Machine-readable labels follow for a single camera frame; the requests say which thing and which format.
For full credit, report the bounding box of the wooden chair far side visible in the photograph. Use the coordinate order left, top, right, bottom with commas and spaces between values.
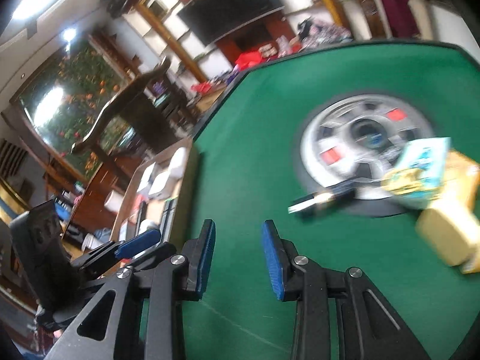
334, 0, 388, 41

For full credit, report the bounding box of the maroon cloth on chair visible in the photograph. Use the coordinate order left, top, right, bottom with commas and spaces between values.
382, 0, 420, 38

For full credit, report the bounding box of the cardboard box tray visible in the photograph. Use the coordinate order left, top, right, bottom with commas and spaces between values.
110, 137, 199, 250

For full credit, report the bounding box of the dark wooden chair left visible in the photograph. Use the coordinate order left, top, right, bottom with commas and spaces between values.
71, 57, 187, 180

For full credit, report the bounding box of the red bag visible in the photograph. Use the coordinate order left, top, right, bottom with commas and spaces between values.
235, 50, 264, 71

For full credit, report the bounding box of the teal card with gold rings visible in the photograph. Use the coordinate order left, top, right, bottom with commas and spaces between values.
381, 137, 451, 210

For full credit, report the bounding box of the patterned fabric pile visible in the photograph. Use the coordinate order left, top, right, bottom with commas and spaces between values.
297, 17, 354, 49

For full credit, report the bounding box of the white pill bottle red text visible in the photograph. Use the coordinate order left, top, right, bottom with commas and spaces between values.
168, 147, 188, 182

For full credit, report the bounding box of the black curved television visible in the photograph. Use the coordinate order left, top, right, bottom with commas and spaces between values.
177, 0, 284, 46

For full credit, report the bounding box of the yellow round jar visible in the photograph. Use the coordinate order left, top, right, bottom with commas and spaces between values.
416, 196, 479, 275

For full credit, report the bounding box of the black gold lipstick box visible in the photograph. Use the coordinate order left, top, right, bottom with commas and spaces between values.
287, 188, 356, 216

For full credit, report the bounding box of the yellow cracker packet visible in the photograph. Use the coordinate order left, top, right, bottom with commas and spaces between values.
440, 150, 479, 211

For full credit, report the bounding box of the white USB charger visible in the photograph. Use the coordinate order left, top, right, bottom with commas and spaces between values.
148, 169, 176, 200

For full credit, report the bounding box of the round mahjong table centre panel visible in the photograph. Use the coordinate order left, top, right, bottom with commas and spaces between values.
293, 92, 435, 218

